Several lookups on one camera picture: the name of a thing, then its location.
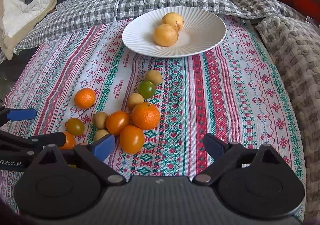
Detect white beige folded blanket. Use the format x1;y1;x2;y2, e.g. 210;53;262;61
1;0;57;60

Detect dark green tomato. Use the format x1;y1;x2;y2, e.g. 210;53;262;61
66;118;85;136

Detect red cushion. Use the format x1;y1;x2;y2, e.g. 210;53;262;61
278;0;320;23

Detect large yellow passion fruit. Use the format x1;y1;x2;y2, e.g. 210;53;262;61
153;24;178;47

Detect small tan longan fruit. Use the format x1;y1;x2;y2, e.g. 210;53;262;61
145;70;162;86

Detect beige grey patterned blanket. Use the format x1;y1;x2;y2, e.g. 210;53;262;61
256;16;319;218

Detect patterned red green tablecloth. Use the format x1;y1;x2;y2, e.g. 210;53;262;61
0;14;307;215

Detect white ribbed plate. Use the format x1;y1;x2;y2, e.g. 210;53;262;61
122;7;227;59

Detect orange mandarin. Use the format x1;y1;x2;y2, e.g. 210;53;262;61
131;102;160;130
74;88;96;109

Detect grey white checkered quilt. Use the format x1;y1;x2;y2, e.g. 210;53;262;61
13;0;305;54

